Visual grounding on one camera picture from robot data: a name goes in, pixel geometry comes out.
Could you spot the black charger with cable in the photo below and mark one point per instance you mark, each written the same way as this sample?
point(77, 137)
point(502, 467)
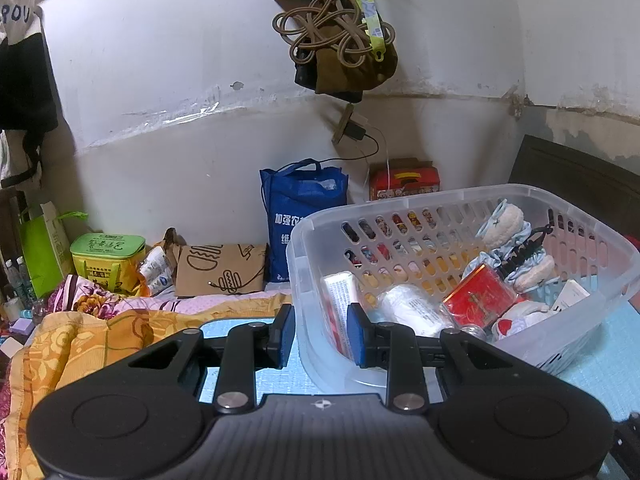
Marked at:
point(353, 127)

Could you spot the light blue mat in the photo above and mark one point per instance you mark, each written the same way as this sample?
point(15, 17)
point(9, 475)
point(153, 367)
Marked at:
point(607, 367)

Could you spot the white red carton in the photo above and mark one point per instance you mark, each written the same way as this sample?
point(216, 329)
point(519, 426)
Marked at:
point(339, 291)

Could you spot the red tin box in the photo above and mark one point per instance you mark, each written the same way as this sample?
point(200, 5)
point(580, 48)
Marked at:
point(480, 298)

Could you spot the white black hanging jacket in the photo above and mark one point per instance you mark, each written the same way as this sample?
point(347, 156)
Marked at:
point(28, 110)

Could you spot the brown paper bag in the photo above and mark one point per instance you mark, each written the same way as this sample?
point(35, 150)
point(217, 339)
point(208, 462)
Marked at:
point(226, 269)

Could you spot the white tube packages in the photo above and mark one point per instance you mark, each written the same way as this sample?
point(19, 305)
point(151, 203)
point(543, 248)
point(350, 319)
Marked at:
point(155, 273)

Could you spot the brown hanging bag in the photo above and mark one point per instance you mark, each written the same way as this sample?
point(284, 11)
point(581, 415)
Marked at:
point(340, 48)

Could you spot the blue white plush slippers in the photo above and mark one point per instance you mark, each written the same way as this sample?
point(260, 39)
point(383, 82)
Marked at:
point(513, 248)

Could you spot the dark wooden headboard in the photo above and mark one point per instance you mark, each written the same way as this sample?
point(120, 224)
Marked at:
point(606, 191)

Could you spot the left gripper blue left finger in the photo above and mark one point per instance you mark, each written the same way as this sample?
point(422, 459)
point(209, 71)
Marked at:
point(246, 349)

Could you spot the green lidded box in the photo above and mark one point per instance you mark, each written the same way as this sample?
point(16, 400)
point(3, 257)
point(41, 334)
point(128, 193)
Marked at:
point(109, 260)

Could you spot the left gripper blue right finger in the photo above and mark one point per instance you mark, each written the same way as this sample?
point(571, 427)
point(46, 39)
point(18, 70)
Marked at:
point(394, 348)

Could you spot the red gift box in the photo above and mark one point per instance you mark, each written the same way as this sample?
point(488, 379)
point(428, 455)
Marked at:
point(402, 177)

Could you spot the green paper bag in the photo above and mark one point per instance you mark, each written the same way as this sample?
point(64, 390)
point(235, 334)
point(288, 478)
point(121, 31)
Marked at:
point(45, 246)

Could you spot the clear plastic lattice basket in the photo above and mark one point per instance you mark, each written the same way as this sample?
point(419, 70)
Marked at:
point(427, 240)

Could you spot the blue tote bag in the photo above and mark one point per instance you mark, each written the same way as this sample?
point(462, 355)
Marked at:
point(291, 194)

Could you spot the orange floral blanket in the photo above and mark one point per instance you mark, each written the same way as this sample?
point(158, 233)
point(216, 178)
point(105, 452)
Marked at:
point(68, 346)

